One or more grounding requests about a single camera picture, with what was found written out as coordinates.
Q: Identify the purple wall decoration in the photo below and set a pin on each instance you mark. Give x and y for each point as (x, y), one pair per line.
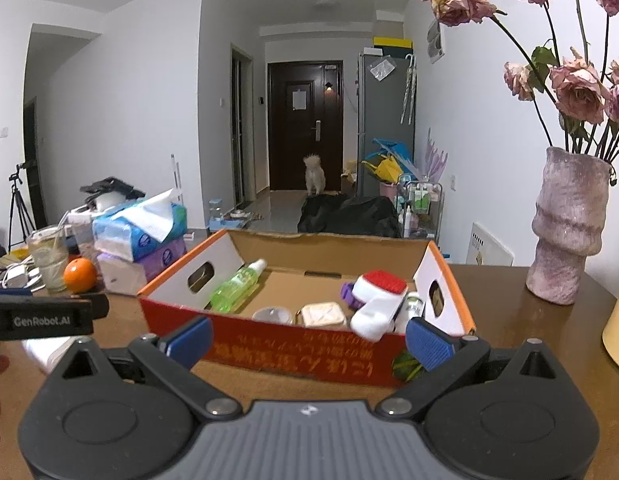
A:
(434, 160)

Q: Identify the orange cardboard box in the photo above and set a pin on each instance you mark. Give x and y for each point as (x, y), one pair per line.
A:
(289, 350)

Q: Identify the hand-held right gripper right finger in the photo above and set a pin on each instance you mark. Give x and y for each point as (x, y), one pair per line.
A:
(429, 345)

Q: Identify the white spray bottle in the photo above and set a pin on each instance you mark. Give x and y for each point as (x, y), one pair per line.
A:
(413, 305)

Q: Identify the dried pink roses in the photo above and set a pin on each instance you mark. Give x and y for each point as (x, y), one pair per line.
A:
(579, 85)

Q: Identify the clear drinking glass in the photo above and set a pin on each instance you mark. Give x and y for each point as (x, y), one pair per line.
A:
(47, 260)

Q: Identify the small white cube box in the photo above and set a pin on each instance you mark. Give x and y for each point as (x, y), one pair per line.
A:
(322, 315)

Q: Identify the blue tissue pack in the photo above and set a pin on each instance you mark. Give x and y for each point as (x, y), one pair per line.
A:
(119, 235)

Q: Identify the white wall panel box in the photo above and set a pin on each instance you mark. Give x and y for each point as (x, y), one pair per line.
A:
(435, 42)

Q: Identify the orange fruit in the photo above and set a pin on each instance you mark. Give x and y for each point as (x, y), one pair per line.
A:
(80, 276)

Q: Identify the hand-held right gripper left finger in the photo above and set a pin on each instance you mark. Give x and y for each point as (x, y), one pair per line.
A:
(189, 342)

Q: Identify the yellow bag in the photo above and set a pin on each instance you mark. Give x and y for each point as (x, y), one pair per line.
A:
(387, 170)

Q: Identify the dark cloth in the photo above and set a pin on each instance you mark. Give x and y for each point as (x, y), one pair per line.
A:
(112, 186)

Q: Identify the clear plastic bag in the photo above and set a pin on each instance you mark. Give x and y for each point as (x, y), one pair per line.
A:
(383, 68)

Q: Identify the clear folded umbrella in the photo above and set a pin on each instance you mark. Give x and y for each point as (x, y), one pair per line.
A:
(405, 90)
(413, 87)

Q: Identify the purple tissue pack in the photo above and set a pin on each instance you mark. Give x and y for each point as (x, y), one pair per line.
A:
(159, 262)

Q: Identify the black tripod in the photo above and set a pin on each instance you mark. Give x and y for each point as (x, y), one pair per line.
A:
(18, 200)

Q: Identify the green spray bottle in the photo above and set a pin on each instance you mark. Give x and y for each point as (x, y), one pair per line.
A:
(234, 287)

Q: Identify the white board panel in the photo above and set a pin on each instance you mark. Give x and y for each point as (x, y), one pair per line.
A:
(489, 247)

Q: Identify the small grey plastic cup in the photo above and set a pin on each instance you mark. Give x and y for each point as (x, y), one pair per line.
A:
(272, 316)

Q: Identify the blue pet feeder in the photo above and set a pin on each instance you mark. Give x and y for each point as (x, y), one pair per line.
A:
(227, 217)

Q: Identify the red and white lint brush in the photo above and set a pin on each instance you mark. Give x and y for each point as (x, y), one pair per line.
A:
(379, 305)

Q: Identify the yellow and black box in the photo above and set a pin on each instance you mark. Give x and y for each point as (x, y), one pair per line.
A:
(392, 42)

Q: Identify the white pill bottle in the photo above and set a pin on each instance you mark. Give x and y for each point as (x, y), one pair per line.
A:
(44, 355)

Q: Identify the grey side door frame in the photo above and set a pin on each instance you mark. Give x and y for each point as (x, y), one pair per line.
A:
(234, 125)

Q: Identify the metal trolley with bottles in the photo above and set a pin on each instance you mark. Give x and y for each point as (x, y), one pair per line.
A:
(419, 205)

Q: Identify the pink bin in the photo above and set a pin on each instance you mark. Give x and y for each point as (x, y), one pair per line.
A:
(388, 190)

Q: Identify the white paper notice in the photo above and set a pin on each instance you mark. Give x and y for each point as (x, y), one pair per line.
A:
(299, 98)

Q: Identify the white fluffy dog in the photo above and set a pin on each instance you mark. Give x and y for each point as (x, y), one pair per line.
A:
(313, 172)

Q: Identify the purple fluffy ball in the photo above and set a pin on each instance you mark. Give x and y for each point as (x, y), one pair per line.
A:
(350, 296)

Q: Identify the grey refrigerator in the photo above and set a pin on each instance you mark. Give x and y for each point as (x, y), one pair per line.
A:
(384, 110)

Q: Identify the dark brown door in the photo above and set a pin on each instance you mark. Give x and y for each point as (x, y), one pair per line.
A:
(284, 160)

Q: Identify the pink textured vase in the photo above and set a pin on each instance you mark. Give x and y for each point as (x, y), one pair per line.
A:
(569, 230)

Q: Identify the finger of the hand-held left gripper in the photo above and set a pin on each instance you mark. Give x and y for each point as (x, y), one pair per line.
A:
(9, 292)
(100, 306)

